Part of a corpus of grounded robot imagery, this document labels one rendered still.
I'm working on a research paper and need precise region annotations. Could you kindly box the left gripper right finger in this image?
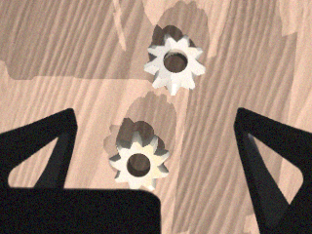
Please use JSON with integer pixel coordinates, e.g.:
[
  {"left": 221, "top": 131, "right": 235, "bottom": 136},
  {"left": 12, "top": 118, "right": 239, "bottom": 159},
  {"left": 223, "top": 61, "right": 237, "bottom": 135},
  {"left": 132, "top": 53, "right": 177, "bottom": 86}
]
[{"left": 234, "top": 107, "right": 312, "bottom": 234}]

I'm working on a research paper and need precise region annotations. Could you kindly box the cream toothed gear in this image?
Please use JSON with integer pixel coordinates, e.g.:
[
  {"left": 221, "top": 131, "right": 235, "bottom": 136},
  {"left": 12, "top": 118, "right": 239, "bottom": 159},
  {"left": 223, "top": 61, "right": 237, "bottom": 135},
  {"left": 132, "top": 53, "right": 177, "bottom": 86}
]
[{"left": 109, "top": 131, "right": 170, "bottom": 190}]

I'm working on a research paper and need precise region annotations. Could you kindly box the white toothed gear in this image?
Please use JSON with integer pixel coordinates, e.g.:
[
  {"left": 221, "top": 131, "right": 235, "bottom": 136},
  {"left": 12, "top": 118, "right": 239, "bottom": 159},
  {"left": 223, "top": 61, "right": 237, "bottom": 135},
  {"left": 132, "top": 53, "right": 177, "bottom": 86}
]
[{"left": 143, "top": 33, "right": 206, "bottom": 96}]

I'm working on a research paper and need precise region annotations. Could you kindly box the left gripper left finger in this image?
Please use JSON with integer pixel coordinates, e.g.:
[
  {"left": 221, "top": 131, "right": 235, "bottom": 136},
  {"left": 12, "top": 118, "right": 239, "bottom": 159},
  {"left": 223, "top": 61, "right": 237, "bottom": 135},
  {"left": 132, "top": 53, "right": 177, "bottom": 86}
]
[{"left": 0, "top": 108, "right": 78, "bottom": 188}]

